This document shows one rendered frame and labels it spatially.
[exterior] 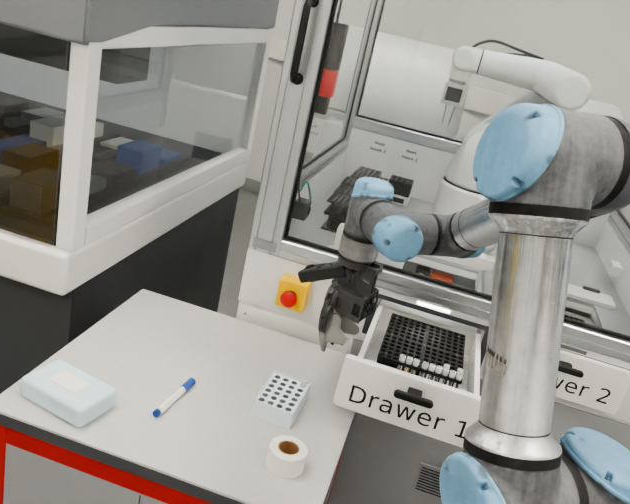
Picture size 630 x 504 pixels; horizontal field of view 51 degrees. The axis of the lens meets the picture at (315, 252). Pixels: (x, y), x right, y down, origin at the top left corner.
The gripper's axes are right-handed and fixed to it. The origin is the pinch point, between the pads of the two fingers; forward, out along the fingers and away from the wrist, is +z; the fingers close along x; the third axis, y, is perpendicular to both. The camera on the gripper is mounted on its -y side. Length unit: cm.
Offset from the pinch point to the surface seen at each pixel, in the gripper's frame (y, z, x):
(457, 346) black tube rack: 21.5, 0.7, 23.1
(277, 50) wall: -222, -14, 312
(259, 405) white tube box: -4.3, 10.9, -14.7
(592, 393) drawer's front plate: 51, 6, 39
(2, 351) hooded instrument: -79, 35, -16
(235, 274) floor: -137, 94, 176
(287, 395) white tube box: -2.0, 10.7, -8.1
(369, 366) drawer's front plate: 12.2, -2.3, -5.4
